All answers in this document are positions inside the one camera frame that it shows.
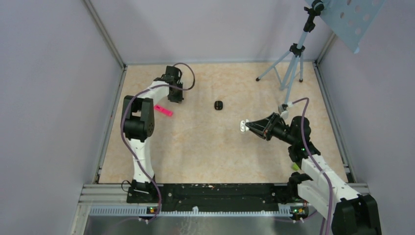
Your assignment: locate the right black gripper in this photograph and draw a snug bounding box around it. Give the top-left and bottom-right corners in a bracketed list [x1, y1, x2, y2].
[246, 112, 296, 145]

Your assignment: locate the white charging case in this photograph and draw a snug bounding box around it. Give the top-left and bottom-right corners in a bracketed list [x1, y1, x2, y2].
[240, 119, 250, 132]

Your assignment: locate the black round charging case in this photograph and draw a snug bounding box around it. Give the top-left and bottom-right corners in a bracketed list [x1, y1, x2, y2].
[214, 100, 224, 111]

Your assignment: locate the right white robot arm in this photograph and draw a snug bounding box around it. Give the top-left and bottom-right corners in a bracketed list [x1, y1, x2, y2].
[240, 113, 382, 235]

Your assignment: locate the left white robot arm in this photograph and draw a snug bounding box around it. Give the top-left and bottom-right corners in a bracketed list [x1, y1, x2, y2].
[120, 66, 184, 202]

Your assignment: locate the pink marker strip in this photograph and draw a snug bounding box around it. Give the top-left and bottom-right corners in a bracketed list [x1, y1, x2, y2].
[154, 105, 173, 117]

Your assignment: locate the green cube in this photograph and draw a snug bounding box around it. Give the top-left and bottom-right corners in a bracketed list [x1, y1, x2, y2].
[291, 163, 300, 171]

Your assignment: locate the grey tripod stand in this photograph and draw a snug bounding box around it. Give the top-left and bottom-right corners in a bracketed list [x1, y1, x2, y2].
[255, 0, 325, 104]

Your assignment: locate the perforated blue metal plate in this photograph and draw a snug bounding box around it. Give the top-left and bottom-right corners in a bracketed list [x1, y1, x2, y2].
[306, 0, 386, 54]

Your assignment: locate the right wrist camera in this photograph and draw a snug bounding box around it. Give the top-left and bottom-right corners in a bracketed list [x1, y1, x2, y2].
[278, 102, 293, 120]

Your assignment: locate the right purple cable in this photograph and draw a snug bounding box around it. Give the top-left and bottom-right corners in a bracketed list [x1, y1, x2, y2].
[292, 97, 335, 235]

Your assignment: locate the purple cable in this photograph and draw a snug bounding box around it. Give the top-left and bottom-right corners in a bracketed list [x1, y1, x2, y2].
[120, 62, 196, 224]
[292, 97, 335, 235]

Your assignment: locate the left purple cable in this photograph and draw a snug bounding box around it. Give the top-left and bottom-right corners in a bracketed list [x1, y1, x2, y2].
[120, 62, 196, 224]

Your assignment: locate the white comb cable duct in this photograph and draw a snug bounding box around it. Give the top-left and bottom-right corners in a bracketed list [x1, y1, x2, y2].
[89, 206, 292, 217]

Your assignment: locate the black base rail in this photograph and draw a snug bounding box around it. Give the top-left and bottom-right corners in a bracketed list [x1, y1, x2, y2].
[126, 182, 304, 212]

